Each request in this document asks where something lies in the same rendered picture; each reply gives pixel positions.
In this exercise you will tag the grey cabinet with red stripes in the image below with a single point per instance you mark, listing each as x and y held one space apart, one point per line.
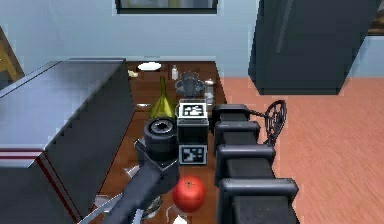
60 110

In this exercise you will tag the brown wooden table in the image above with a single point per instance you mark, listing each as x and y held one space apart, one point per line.
146 90

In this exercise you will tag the white plate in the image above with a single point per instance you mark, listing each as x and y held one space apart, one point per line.
149 66

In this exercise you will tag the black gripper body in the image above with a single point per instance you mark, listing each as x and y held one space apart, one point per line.
160 140

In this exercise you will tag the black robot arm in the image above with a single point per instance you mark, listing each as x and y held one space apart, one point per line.
246 166

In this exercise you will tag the silver cutlery piece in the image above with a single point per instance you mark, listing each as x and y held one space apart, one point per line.
143 105

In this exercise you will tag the grey bowl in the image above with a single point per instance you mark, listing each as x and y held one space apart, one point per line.
101 201

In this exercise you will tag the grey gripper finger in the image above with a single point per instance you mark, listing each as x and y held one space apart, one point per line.
101 208
138 216

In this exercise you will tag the grey kettle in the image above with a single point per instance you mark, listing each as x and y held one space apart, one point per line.
189 85

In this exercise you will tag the small pale bread piece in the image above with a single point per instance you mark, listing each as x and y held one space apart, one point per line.
133 73

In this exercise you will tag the clear drinking glass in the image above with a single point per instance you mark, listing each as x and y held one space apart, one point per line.
173 216

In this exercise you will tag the red round tomato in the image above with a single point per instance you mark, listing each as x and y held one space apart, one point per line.
188 194

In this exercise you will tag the olive green glass vase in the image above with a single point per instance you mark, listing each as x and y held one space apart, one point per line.
162 106

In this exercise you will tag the dark grey fridge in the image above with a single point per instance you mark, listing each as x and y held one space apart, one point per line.
306 46

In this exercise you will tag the clear glass cup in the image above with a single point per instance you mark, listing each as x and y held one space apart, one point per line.
209 91

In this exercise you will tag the white salt shaker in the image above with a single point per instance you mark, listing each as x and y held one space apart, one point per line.
174 73

